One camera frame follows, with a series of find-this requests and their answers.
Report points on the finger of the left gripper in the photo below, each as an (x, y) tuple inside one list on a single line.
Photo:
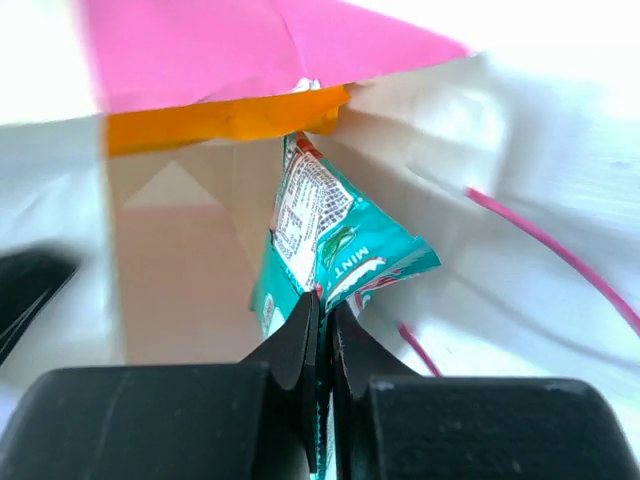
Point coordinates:
[(30, 278)]

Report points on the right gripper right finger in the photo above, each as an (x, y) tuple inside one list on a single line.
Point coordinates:
[(392, 423)]

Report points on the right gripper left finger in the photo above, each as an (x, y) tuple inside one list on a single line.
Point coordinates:
[(254, 419)]

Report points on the teal mint candy packet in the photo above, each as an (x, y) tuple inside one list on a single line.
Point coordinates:
[(328, 238)]

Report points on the pink and cream paper bag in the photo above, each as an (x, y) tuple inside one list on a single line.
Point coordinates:
[(534, 103)]

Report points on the orange snack packet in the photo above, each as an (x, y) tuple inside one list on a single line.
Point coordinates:
[(237, 120)]

